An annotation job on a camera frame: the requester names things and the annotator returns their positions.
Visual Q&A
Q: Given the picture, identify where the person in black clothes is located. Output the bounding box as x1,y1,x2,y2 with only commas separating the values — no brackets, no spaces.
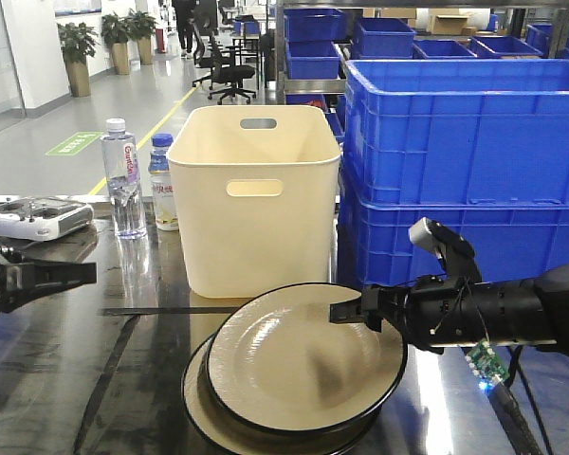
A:
172,0,196,59

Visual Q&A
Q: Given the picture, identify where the black office chair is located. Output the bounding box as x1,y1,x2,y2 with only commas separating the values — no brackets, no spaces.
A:
192,21,257,105

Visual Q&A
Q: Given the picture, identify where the white milk drink bottle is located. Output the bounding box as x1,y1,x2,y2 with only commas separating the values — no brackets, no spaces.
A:
148,133,178,231

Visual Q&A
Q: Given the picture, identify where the potted plant gold pot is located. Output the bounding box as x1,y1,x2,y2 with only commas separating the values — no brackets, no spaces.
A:
57,22,98,98

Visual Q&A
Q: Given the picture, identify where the clear water bottle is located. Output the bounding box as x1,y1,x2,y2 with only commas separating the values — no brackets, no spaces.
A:
101,118,147,239

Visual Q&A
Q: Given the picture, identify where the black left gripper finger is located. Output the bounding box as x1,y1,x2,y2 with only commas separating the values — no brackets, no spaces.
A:
18,262,97,297

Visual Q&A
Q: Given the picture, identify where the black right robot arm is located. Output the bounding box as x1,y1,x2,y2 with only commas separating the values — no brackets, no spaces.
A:
329,264,569,356

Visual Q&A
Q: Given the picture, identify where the large blue plastic crate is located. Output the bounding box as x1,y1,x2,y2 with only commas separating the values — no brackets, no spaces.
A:
343,59,569,205

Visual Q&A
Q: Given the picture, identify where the beige plate black rim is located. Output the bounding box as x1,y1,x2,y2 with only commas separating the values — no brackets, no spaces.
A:
207,283,407,433
181,337,379,454

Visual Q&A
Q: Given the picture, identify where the white remote controller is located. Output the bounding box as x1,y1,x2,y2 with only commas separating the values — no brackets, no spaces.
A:
0,196,94,242

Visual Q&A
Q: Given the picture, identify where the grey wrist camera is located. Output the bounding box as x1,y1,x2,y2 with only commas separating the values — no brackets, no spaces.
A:
408,217,483,283

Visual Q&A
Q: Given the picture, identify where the cream plastic basket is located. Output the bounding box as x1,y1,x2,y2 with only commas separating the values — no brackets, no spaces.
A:
167,105,340,299

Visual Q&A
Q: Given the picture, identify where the stacked blue crate lower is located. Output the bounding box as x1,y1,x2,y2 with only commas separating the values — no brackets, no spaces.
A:
336,170,569,289

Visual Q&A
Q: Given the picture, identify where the green circuit board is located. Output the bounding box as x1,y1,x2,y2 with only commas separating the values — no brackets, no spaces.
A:
465,340,509,386

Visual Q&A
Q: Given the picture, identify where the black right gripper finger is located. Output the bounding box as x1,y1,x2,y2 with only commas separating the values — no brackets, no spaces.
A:
328,296,366,324

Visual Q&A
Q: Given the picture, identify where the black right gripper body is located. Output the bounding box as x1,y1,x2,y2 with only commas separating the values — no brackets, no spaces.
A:
359,275,479,354

